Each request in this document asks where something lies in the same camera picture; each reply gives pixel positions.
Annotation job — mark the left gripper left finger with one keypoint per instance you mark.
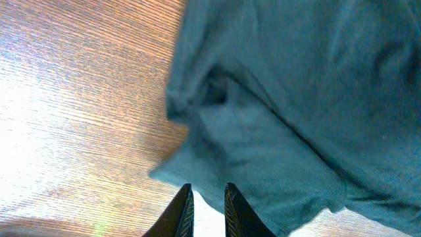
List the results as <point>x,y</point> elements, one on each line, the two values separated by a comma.
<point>177,220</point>

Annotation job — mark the dark green t-shirt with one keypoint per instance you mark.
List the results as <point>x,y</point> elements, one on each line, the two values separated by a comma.
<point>303,105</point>

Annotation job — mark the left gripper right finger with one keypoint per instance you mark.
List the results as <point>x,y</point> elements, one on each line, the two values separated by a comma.
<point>240,218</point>

